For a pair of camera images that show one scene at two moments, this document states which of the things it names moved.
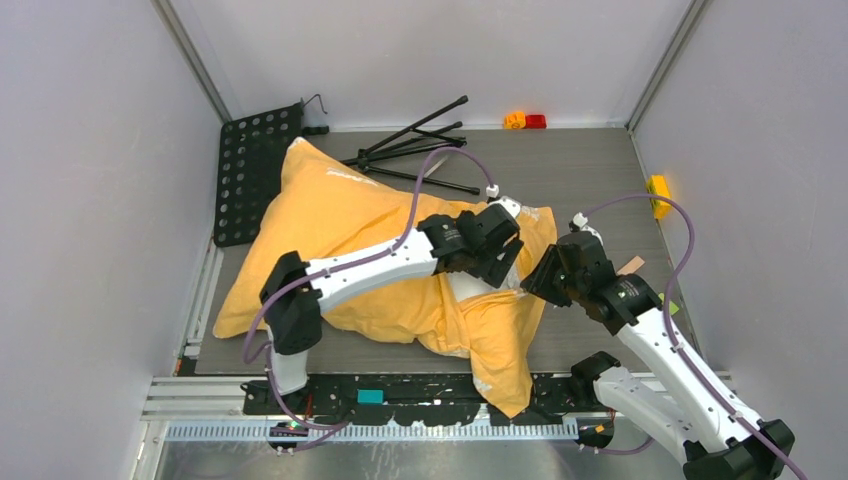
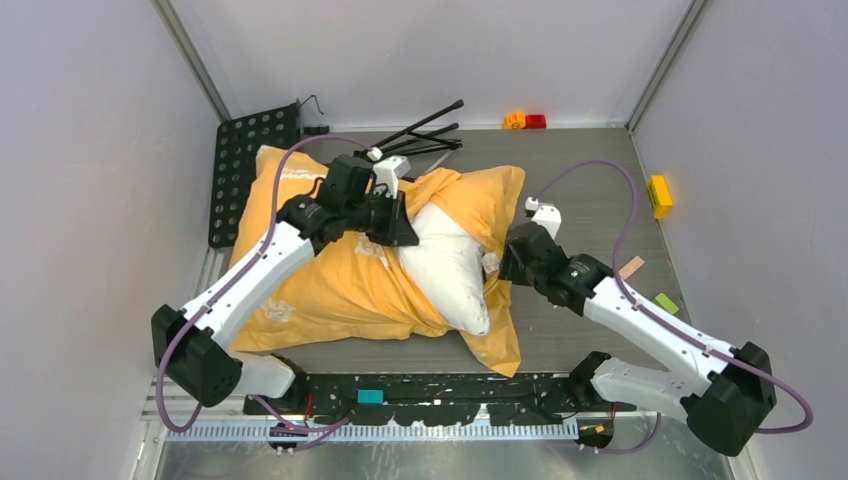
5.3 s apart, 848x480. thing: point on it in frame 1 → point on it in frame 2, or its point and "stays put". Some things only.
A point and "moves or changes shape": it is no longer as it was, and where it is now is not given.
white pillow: [466, 285] moves or changes shape
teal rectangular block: [369, 396] stays put
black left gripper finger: [496, 270] → [397, 229]
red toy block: [535, 121] stays put
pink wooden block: [632, 266] stays put
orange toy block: [516, 120] stays put
